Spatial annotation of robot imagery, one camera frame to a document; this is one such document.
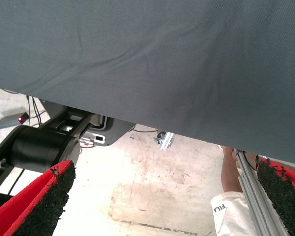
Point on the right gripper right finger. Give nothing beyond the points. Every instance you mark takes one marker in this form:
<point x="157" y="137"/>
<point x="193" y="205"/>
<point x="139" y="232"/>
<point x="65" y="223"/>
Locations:
<point x="285" y="196"/>

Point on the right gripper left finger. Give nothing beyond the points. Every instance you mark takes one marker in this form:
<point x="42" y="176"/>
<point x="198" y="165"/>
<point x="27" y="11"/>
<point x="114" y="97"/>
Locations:
<point x="39" y="209"/>

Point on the aluminium profile bar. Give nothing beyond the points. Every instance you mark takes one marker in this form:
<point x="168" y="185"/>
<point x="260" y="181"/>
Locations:
<point x="253" y="194"/>

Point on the person's bare leg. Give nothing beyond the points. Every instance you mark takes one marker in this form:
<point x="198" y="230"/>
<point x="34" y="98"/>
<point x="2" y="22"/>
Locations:
<point x="229" y="172"/>

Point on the grey box with red light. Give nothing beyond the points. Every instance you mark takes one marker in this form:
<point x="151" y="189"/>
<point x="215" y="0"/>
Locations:
<point x="7" y="121"/>

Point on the grey base panel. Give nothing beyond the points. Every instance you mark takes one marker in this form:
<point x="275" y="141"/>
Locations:
<point x="115" y="131"/>

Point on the dark grey table cloth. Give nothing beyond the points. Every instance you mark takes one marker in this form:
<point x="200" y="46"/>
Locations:
<point x="137" y="61"/>

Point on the aluminium castor bracket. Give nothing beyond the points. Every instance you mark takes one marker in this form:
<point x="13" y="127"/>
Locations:
<point x="167" y="141"/>

